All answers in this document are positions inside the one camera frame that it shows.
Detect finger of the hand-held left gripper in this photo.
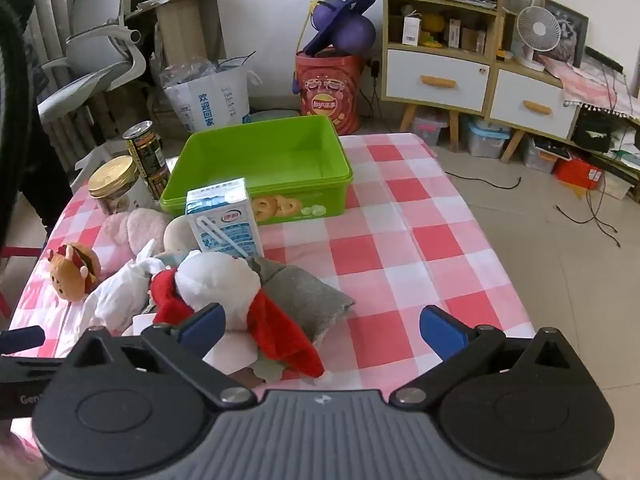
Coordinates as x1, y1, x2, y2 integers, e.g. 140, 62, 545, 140
0, 326, 46, 356

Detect clear storage bin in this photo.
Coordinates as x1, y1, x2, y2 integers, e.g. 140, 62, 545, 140
410, 112, 448, 147
522, 135, 571, 175

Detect white desk fan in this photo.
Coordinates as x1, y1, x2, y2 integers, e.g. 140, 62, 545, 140
515, 6, 562, 72

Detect wooden cabinet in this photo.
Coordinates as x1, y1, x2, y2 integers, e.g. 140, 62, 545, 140
381, 0, 583, 163

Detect green plastic box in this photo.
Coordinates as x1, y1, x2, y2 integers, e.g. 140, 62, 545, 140
160, 115, 354, 225

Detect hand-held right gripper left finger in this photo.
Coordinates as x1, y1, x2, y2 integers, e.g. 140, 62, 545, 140
62, 302, 257, 406

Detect clear bin blue lid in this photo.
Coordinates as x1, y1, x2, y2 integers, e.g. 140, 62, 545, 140
462, 117, 511, 158

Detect black picture frame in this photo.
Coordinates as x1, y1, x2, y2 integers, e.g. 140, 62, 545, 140
540, 0, 590, 68

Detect hamburger plush toy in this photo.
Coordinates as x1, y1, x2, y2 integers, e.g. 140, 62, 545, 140
48, 242, 102, 302

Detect small cardboard boxes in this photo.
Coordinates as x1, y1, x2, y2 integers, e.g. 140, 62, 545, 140
447, 19, 488, 53

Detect black floor cable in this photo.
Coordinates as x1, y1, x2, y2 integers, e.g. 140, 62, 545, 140
445, 170, 523, 191
555, 187, 621, 248

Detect pink plush toy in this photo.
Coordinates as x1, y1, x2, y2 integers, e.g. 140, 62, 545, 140
102, 208, 173, 261

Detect red cardboard box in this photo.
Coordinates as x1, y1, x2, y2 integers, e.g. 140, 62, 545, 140
555, 157, 606, 191

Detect white drawer orange handle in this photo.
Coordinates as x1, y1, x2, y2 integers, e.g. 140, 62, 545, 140
489, 67, 581, 141
386, 49, 491, 113

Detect glass jar gold lid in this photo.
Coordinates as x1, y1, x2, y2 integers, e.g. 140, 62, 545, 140
88, 156, 156, 217

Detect yellow toy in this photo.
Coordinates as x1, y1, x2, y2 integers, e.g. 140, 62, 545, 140
420, 14, 446, 50

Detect red chair frame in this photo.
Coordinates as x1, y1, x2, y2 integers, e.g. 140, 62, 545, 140
0, 244, 48, 318

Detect white bag blue print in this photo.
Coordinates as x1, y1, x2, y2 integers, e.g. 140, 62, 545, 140
162, 57, 263, 133

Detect red white checkered tablecloth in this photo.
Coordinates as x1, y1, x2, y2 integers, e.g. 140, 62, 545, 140
10, 132, 536, 461

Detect clear plastic bottles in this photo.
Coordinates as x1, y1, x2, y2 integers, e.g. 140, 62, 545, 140
160, 57, 221, 88

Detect white plush doll red cape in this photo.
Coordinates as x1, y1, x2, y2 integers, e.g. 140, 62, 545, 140
150, 251, 326, 378

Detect grey white office chair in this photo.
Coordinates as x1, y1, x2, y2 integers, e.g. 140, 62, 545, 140
37, 0, 148, 123

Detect red snack bucket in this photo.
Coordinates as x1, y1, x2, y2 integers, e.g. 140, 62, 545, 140
294, 46, 366, 136

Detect black yellow tin can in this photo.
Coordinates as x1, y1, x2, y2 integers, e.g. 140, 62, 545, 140
123, 121, 172, 202

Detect blue white milk carton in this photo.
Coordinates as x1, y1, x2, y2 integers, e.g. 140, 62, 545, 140
185, 177, 265, 261

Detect white pebble cushion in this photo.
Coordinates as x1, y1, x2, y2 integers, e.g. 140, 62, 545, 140
164, 217, 193, 253

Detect wooden desk shelf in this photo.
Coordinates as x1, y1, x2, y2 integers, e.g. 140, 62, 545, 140
127, 0, 226, 68

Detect grey cloth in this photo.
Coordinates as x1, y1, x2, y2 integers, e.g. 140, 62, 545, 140
252, 256, 357, 351

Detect pink table cover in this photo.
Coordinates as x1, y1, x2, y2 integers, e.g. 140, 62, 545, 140
542, 55, 640, 121

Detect purple jump ball toy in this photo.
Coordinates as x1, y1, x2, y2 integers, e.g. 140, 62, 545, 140
295, 0, 378, 57

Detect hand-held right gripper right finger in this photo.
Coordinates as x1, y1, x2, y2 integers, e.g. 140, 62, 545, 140
390, 305, 581, 408

